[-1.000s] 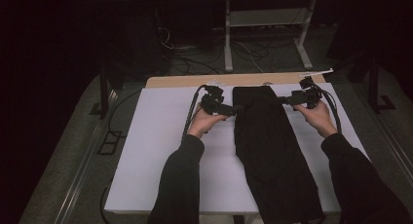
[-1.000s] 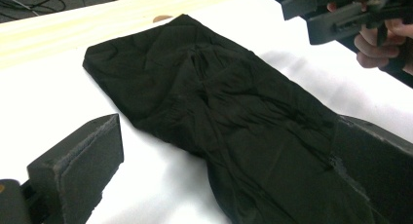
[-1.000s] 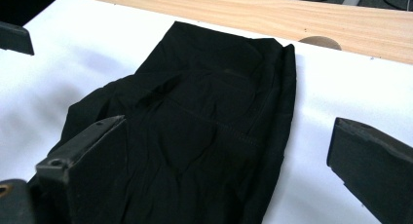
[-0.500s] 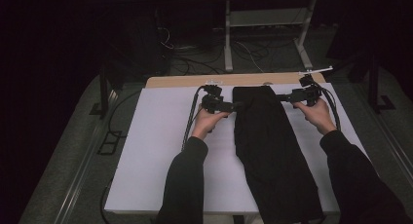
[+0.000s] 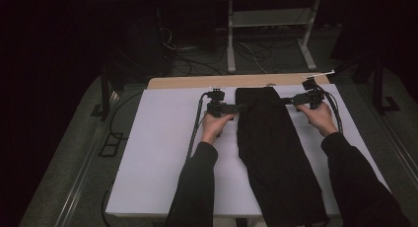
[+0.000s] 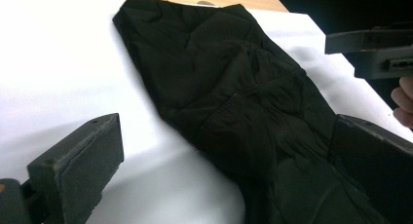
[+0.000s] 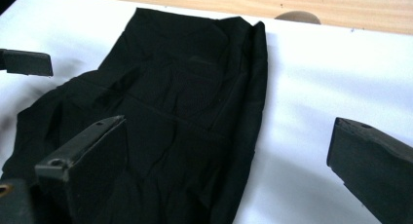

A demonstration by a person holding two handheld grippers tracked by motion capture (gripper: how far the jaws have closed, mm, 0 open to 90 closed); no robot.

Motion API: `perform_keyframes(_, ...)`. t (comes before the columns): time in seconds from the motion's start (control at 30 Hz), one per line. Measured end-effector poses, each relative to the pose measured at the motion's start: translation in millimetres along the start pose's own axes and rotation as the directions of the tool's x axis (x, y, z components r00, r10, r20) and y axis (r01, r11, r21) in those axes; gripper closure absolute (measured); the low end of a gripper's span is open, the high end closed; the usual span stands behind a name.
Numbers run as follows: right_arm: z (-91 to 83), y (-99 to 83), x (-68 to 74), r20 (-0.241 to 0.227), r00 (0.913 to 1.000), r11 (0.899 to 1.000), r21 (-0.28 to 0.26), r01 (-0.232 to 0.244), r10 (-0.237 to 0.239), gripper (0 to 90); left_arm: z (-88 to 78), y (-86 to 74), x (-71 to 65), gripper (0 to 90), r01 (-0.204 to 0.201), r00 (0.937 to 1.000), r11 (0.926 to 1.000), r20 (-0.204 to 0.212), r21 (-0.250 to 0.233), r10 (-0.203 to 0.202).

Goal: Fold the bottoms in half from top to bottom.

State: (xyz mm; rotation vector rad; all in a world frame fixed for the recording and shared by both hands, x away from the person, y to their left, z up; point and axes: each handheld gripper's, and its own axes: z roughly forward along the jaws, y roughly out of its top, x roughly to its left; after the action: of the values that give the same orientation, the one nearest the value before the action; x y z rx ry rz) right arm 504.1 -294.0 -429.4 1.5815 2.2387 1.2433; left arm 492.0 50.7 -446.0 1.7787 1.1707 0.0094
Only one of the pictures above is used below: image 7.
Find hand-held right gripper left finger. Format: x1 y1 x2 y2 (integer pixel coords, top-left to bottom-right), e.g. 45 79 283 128
34 115 129 224

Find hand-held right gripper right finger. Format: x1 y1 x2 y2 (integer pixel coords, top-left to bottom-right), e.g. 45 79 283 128
325 116 413 224

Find black pants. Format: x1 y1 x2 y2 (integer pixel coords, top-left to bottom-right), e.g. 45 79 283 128
0 7 269 224

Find white foam board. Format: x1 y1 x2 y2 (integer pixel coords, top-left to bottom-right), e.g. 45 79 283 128
0 0 413 224

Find round table grommet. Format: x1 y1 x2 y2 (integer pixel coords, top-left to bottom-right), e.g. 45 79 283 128
274 10 322 25

